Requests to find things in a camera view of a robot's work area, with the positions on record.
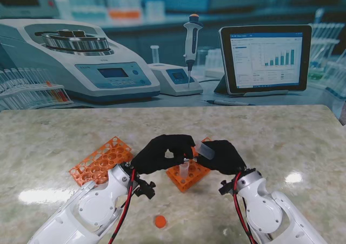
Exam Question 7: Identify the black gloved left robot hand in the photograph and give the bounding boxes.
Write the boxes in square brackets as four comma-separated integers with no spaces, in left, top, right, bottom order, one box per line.
[130,134,197,176]

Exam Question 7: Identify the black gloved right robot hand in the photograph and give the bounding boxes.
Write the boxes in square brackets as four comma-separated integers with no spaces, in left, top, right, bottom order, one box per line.
[196,140,247,176]

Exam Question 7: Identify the orange plastic test tube rack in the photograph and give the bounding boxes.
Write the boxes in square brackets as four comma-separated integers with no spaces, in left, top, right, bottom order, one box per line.
[165,137,214,193]
[69,136,135,187]

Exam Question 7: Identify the printed laboratory backdrop poster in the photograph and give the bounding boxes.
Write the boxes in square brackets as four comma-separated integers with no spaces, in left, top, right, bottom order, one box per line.
[0,0,346,119]

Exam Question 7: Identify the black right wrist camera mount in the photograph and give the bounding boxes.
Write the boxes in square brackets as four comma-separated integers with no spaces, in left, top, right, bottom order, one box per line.
[218,180,236,196]

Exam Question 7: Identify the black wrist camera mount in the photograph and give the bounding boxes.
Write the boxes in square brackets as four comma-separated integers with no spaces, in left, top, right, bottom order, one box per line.
[134,177,157,200]
[218,180,236,196]

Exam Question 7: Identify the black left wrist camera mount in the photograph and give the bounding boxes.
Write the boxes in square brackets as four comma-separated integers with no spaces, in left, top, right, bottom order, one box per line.
[134,177,157,200]

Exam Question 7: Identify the red black left wrist cable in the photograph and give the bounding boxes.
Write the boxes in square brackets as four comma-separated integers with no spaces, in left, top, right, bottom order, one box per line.
[108,169,136,244]

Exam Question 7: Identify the red black wrist cable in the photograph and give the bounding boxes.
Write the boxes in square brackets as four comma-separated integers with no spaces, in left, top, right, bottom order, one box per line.
[108,169,136,244]
[232,172,256,244]

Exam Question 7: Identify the red black right wrist cable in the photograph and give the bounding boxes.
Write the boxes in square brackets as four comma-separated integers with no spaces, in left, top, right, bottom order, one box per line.
[232,172,256,244]

